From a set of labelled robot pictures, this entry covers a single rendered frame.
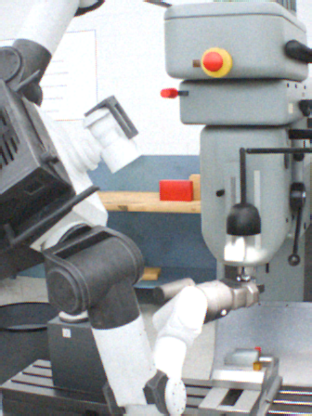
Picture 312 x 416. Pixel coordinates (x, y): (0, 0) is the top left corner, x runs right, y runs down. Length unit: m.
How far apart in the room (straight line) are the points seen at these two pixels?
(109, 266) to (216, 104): 0.50
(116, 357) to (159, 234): 5.06
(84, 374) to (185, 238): 4.41
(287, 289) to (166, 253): 4.26
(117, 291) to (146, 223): 5.11
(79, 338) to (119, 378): 0.59
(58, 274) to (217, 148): 0.55
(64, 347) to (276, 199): 0.69
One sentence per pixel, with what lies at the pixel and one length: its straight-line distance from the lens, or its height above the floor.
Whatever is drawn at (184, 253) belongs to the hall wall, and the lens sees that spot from 6.18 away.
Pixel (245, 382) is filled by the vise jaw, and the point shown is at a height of 1.03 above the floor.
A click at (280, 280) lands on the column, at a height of 1.16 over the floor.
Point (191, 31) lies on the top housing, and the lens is 1.40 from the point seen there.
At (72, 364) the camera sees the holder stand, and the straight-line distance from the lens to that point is 1.82.
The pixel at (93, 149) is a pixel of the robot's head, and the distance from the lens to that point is 1.26.
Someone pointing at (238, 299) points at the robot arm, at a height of 1.24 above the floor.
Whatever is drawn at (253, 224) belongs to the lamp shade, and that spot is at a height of 1.44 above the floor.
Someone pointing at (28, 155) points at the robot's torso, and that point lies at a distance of 1.08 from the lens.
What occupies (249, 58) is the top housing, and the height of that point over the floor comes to 1.77.
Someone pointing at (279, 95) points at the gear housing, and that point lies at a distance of 1.44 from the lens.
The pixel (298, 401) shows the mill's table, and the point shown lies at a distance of 1.75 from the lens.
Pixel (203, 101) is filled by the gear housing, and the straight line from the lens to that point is 1.48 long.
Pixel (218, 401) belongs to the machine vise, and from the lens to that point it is 1.59.
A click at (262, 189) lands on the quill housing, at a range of 1.50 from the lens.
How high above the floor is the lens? 1.69
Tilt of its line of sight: 9 degrees down
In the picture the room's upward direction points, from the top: 2 degrees counter-clockwise
